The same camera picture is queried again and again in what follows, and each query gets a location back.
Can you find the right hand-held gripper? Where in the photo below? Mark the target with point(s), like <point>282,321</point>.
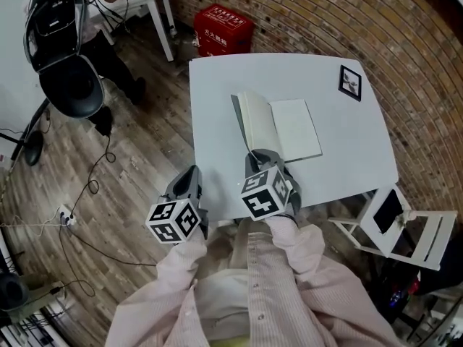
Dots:
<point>266,193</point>

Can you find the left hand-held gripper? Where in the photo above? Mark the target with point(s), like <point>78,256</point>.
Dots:
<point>171,222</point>

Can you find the grey notebook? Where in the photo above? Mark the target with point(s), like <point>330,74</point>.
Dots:
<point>293,128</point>

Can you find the person's left forearm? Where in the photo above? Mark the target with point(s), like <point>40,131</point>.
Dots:
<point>181,262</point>

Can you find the person's right forearm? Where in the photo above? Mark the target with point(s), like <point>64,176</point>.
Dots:
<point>296,244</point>

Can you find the person's legs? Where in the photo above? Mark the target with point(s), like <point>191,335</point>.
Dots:
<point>224,246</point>

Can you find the white table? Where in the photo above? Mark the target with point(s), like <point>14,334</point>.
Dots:
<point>343,150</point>

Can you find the black framed picture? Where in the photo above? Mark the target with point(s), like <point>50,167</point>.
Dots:
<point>350,82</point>

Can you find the white power strip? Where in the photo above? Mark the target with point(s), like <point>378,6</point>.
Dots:
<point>67,216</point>

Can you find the black tablet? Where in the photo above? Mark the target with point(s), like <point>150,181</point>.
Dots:
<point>387,212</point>

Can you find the red box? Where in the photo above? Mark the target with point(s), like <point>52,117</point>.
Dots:
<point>222,29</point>

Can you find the person's torso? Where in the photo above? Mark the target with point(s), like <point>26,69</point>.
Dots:
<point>267,302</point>

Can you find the black shell chair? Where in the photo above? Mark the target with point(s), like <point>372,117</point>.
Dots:
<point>70,87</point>
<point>11,291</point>

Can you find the small white potted sprig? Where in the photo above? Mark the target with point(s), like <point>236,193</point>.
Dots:
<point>408,215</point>

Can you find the black standing fan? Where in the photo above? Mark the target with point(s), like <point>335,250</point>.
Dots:
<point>34,150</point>

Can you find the white wooden chair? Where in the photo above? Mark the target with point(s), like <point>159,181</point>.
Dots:
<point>427,230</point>

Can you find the blue bottle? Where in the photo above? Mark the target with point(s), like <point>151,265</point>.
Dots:
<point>396,296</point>

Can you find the red bag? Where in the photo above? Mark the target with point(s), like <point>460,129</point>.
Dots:
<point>416,286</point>

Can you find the white shelf rack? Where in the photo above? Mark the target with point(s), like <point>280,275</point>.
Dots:
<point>21,327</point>

